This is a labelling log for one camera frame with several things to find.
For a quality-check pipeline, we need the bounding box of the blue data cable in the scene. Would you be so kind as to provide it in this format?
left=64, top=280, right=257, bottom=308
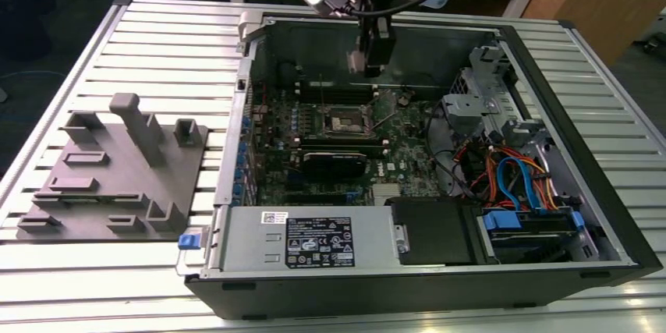
left=496, top=157, right=545, bottom=213

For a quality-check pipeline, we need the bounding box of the silver metal drive cage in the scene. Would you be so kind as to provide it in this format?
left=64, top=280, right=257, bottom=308
left=441, top=46, right=552, bottom=162

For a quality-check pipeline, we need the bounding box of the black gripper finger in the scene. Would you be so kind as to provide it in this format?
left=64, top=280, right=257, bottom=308
left=365, top=16, right=396, bottom=79
left=356, top=16, right=372, bottom=53

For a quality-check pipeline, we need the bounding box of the hard disk in blue carrier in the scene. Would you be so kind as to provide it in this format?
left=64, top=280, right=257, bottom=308
left=479, top=210, right=584, bottom=264

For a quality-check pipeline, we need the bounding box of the RAM stick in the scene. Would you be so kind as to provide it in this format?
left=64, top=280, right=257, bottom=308
left=300, top=80, right=376, bottom=91

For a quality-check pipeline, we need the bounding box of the CPU socket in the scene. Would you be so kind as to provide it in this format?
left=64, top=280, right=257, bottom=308
left=319, top=103, right=384, bottom=140

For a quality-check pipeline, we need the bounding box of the green motherboard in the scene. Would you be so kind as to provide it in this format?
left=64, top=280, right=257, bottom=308
left=248, top=83, right=453, bottom=207

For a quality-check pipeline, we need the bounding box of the black open PC case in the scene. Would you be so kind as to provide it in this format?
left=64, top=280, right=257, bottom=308
left=173, top=9, right=662, bottom=321

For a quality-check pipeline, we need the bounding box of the black RAM slot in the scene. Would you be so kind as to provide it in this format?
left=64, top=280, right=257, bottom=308
left=300, top=136, right=389, bottom=147
left=300, top=145, right=389, bottom=157

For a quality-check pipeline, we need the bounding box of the silver power supply unit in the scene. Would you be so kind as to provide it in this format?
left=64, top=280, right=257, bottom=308
left=200, top=206, right=412, bottom=278

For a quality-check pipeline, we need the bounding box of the grey parts rack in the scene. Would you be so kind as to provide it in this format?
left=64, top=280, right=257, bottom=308
left=14, top=93, right=209, bottom=243

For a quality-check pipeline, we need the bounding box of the grey case latch handle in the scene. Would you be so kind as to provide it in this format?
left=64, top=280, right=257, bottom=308
left=236, top=11, right=266, bottom=53

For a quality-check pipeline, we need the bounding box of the black plastic cover box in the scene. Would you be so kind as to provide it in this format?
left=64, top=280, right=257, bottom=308
left=387, top=197, right=489, bottom=267

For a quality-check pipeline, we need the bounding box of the black expansion slot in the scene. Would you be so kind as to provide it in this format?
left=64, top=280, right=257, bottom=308
left=282, top=191, right=360, bottom=204

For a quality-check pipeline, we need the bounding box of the orange power wire bundle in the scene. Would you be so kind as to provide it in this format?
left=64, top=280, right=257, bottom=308
left=483, top=145, right=565, bottom=211

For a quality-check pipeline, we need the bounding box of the chair wheel base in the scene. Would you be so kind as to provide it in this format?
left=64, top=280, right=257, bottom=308
left=642, top=12, right=666, bottom=55

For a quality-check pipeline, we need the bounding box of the black graphics card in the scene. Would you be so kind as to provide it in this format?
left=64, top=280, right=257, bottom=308
left=300, top=149, right=368, bottom=182

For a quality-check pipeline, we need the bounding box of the blue floor cable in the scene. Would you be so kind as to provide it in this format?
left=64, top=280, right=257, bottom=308
left=0, top=70, right=72, bottom=81

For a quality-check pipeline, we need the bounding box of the silver chipset heatsink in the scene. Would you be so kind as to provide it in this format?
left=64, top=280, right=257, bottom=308
left=371, top=182, right=407, bottom=197

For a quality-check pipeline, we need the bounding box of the black looped cable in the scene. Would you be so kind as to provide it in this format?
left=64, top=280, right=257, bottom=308
left=423, top=101, right=479, bottom=200

